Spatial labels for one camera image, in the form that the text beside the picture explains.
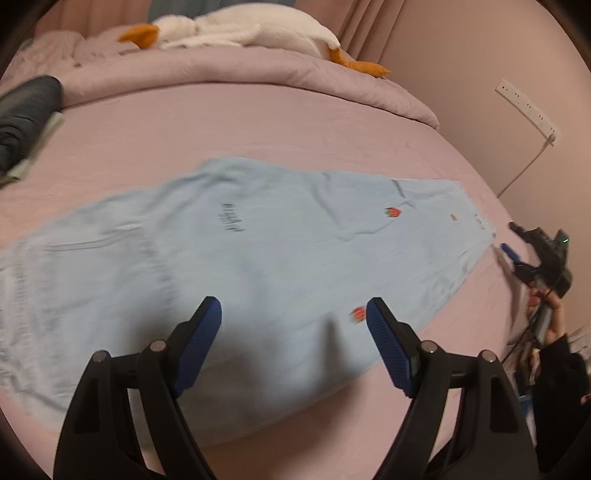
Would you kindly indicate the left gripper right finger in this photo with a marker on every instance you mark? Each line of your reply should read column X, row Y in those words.
column 464, row 420

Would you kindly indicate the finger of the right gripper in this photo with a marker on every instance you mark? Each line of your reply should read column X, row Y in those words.
column 508, row 252

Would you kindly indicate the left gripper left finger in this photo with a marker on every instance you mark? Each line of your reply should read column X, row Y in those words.
column 98, row 439

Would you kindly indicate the light blue strawberry pants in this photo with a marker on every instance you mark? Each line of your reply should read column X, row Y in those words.
column 292, row 256

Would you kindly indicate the person's right hand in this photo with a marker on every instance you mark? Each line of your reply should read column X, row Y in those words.
column 553, row 312

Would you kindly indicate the white goose plush toy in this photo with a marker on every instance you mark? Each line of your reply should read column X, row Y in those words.
column 267, row 25

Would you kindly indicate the folded dark denim jeans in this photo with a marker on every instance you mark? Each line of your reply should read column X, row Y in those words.
column 25, row 111

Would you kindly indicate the mauve quilted duvet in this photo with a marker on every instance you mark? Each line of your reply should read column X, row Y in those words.
column 98, row 67

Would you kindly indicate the blue curtain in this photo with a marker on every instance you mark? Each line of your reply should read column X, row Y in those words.
column 184, row 7

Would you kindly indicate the white wall power strip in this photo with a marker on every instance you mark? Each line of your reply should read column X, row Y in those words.
column 531, row 112

